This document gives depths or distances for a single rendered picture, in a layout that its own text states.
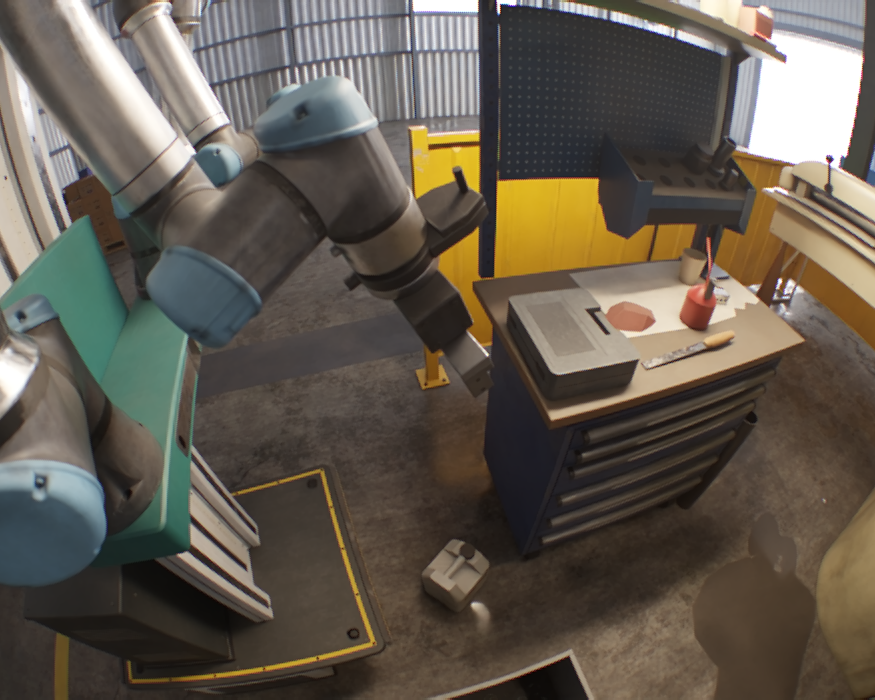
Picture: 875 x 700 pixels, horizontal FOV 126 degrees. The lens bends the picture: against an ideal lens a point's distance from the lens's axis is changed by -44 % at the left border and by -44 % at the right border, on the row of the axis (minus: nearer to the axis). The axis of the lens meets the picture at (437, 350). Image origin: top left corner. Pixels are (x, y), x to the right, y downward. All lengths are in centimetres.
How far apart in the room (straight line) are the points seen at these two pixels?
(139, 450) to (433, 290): 34
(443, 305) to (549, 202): 157
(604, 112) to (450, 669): 174
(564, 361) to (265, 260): 59
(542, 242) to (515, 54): 115
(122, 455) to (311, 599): 93
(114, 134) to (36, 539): 27
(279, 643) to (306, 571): 25
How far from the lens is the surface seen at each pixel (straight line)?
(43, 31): 36
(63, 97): 35
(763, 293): 334
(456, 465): 179
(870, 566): 198
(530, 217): 184
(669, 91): 125
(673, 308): 114
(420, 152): 154
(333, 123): 25
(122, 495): 46
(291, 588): 131
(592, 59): 108
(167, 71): 72
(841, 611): 209
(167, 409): 55
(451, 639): 151
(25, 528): 27
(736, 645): 186
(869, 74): 609
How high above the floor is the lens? 150
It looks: 40 degrees down
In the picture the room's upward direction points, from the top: 3 degrees counter-clockwise
